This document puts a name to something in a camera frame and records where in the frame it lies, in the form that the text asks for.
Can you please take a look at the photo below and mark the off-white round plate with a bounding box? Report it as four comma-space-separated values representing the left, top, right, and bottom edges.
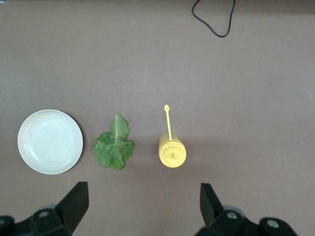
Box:
17, 109, 84, 175

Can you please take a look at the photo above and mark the black cable loop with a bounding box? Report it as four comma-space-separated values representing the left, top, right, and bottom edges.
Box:
191, 0, 237, 38

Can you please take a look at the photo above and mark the yellow squeeze bottle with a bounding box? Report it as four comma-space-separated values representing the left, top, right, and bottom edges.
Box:
158, 104, 187, 169

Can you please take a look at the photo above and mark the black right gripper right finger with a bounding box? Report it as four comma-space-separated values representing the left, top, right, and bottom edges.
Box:
194, 182, 299, 236

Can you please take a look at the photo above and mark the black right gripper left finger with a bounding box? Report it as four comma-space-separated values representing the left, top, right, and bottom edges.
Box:
0, 181, 89, 236

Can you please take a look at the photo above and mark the green lettuce leaf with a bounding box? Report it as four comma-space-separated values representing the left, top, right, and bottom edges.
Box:
92, 113, 135, 171

